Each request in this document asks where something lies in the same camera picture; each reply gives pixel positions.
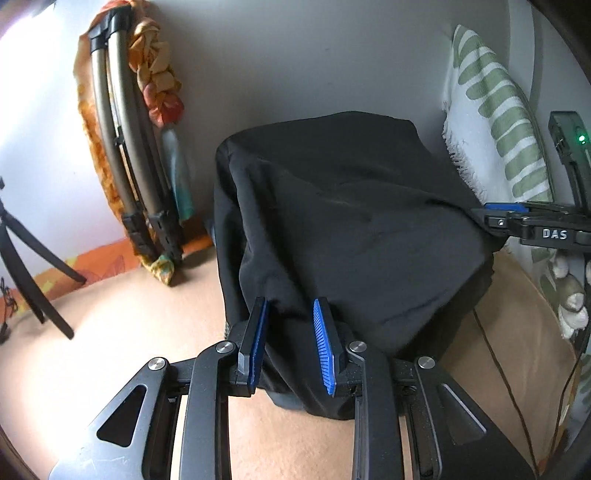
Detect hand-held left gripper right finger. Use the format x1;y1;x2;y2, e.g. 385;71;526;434
313;298;539;480

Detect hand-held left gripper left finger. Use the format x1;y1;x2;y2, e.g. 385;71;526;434
48;296;270;480

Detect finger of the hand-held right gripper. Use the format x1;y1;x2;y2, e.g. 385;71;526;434
471;209;579;246
484;201;574;216

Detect black yellow-striped pants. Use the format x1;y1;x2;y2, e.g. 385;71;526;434
213;111;496;421

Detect person's right hand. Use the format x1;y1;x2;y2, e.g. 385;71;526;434
551;251;591;341

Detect beige blanket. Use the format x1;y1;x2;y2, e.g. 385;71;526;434
0;251;583;480

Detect orange patterned bedsheet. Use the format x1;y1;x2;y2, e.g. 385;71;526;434
9;233;215;301

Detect folded silver tripod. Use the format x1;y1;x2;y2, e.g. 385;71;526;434
88;9;185;266

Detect black tripod legs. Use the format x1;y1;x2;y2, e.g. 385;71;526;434
0;178;88;340

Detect orange patterned cloth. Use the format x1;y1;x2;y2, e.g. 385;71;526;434
74;0;197;284

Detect thin black cable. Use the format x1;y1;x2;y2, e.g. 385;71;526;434
471;309;542;476
549;342;591;468

